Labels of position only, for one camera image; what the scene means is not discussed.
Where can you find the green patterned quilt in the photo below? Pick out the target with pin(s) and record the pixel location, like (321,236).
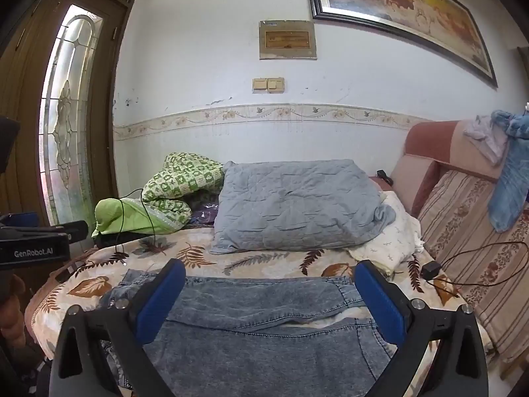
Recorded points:
(177,182)

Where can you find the blue denim pants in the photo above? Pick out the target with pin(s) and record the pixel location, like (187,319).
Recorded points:
(256,339)

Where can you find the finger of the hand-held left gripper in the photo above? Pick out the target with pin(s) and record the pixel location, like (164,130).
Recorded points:
(74,230)

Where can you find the floral wallpaper border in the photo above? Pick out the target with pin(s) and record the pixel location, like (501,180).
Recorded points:
(248,113)

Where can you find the lavender garment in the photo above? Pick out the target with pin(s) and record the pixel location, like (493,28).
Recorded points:
(487,136)

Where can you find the light blue denim garment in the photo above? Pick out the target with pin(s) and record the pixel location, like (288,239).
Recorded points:
(510,186)

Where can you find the pink bed headboard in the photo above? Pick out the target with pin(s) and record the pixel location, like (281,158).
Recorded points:
(417,161)

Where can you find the beige wall switch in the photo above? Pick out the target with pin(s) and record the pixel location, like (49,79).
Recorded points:
(260,85)
(276,84)

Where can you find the small black device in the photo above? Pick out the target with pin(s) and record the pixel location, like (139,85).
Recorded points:
(382,175)

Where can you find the white patterned cloth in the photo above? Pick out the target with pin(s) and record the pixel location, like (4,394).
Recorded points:
(392,244)

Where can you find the framed wall plaque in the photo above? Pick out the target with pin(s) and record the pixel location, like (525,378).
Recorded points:
(288,39)

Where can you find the grey quilted pillow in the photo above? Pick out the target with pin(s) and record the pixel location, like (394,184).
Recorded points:
(297,202)

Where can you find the wooden door with stained glass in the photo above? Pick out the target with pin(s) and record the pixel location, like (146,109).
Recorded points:
(24,70)

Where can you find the leaf print blanket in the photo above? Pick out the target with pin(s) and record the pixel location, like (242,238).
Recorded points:
(264,262)

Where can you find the purple cloth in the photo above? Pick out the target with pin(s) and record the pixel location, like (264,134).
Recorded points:
(204,214)

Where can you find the plain green pillow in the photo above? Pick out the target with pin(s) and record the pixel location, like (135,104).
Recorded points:
(109,219)

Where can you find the person's left hand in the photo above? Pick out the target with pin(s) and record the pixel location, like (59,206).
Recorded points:
(12,322)

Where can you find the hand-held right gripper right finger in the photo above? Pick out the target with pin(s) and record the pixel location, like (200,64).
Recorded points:
(380,302)

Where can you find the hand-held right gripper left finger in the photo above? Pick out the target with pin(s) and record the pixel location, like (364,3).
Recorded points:
(159,297)

